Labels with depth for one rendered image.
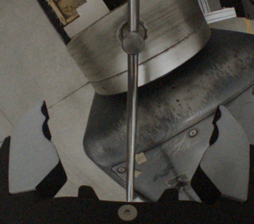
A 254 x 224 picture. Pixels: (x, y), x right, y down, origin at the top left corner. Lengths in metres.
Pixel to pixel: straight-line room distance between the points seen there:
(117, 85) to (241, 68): 0.23
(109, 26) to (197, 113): 0.20
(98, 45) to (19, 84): 1.64
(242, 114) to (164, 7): 0.25
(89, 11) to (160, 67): 0.20
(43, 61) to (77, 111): 0.62
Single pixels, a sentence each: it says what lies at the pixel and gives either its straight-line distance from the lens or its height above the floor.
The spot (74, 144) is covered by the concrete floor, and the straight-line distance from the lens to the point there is 2.00.
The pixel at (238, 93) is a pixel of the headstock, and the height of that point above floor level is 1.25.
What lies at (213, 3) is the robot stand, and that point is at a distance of 1.54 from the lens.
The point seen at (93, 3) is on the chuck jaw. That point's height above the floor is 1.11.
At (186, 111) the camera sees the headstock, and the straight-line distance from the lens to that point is 0.28.
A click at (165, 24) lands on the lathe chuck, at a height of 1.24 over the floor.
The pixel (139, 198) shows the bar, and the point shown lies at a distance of 0.40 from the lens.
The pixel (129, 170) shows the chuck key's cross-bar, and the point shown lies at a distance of 0.23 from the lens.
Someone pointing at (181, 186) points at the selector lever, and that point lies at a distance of 0.42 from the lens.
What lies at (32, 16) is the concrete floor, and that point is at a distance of 1.68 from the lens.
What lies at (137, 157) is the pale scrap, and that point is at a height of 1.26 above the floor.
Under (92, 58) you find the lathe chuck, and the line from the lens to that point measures 0.28.
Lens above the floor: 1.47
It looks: 66 degrees down
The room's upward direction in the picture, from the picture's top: 170 degrees clockwise
